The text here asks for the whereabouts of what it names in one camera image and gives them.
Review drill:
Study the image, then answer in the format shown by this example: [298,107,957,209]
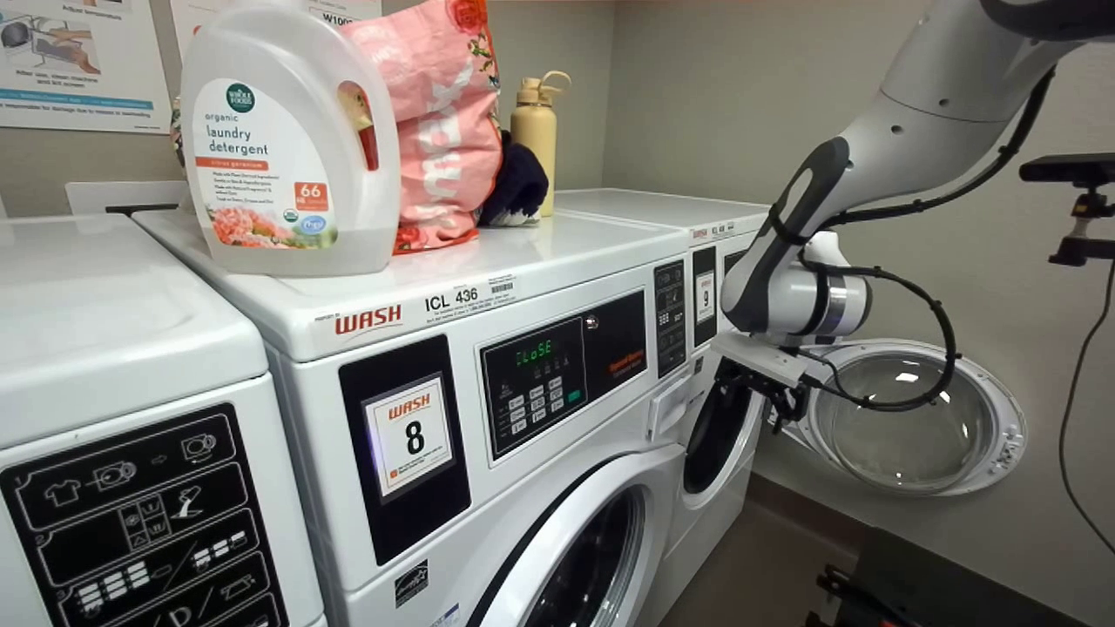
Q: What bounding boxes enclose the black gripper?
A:
[743,366,816,433]

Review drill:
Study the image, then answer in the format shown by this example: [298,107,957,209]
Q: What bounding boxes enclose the white washing machine numbered eight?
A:
[125,207,708,627]

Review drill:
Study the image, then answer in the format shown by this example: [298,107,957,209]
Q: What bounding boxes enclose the white laundry detergent jug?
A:
[173,0,403,279]

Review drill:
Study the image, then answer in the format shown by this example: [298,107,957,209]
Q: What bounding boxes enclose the white front-load washing machine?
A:
[0,209,329,627]

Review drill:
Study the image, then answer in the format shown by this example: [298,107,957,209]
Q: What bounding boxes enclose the round glass washer door open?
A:
[787,335,1033,500]

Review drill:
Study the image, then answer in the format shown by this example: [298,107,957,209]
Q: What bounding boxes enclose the round washer door closed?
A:
[466,449,681,627]

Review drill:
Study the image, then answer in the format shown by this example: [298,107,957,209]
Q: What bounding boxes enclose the dark navy cloth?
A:
[477,129,553,231]

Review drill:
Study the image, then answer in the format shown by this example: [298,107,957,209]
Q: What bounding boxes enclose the white number eight label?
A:
[361,371,455,500]

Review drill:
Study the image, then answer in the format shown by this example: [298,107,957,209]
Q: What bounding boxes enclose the small black square sticker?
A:
[390,558,431,610]

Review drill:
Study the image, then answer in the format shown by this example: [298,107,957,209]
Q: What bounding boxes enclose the pink patterned bag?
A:
[337,0,510,258]

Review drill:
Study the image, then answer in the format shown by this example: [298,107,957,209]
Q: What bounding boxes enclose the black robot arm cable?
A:
[798,67,1063,416]

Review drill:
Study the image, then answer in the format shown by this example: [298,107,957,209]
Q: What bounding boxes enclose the thin black hanging cable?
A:
[1053,289,1115,560]

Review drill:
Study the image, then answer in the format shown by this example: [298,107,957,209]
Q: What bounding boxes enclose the black camera on stand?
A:
[1017,149,1115,272]

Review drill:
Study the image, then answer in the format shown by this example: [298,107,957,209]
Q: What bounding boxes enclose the white wall utility box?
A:
[64,174,196,218]

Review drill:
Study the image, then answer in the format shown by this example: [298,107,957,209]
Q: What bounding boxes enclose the wall instruction poster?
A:
[0,0,173,136]

